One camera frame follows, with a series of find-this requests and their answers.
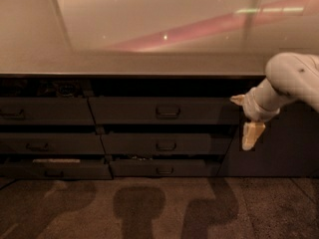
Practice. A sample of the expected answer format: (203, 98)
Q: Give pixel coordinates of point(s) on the pale flat item bottom drawer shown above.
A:
(58, 160)

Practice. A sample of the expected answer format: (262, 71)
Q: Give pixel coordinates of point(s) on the dark clutter in left drawer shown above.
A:
(39, 88)

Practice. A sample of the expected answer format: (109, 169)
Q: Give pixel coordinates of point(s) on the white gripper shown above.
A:
(253, 108)

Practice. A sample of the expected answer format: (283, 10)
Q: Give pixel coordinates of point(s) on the dark drawer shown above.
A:
(164, 168)
(45, 111)
(135, 110)
(25, 169)
(51, 143)
(165, 143)

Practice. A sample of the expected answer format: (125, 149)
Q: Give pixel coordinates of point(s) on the dark right cabinet door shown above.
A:
(288, 147)

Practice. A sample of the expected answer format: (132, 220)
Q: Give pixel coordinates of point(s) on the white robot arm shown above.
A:
(289, 77)

